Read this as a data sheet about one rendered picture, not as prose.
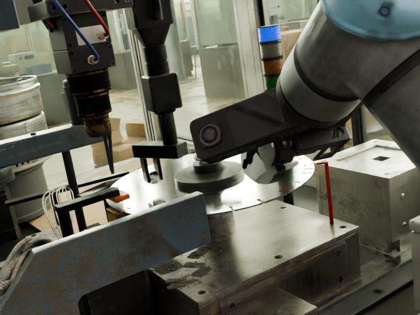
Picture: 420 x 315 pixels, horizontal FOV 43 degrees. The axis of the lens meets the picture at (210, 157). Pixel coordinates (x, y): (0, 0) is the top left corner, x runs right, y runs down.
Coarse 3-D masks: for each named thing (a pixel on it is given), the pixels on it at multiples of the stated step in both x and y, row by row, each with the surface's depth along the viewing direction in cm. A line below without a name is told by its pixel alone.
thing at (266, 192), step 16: (176, 160) 98; (192, 160) 96; (224, 160) 93; (240, 160) 92; (304, 160) 86; (128, 176) 92; (288, 176) 80; (304, 176) 78; (128, 192) 83; (144, 192) 82; (160, 192) 81; (176, 192) 80; (192, 192) 79; (208, 192) 78; (224, 192) 77; (240, 192) 76; (256, 192) 75; (272, 192) 74; (288, 192) 73; (128, 208) 76; (144, 208) 75; (208, 208) 71; (224, 208) 71; (240, 208) 70
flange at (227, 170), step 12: (192, 168) 87; (204, 168) 83; (216, 168) 83; (228, 168) 84; (240, 168) 84; (180, 180) 82; (192, 180) 81; (204, 180) 81; (216, 180) 80; (228, 180) 81
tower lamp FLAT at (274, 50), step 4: (260, 44) 105; (264, 44) 104; (268, 44) 104; (272, 44) 104; (276, 44) 104; (280, 44) 105; (260, 48) 106; (264, 48) 104; (268, 48) 104; (272, 48) 104; (276, 48) 104; (280, 48) 105; (260, 52) 106; (264, 52) 105; (268, 52) 104; (272, 52) 104; (276, 52) 104; (280, 52) 105; (264, 56) 105; (268, 56) 105; (272, 56) 104; (276, 56) 105; (280, 56) 105
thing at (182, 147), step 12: (168, 120) 76; (168, 132) 76; (144, 144) 79; (156, 144) 78; (168, 144) 76; (180, 144) 76; (144, 156) 79; (156, 156) 78; (168, 156) 77; (180, 156) 76; (144, 168) 80; (156, 168) 81; (144, 180) 81
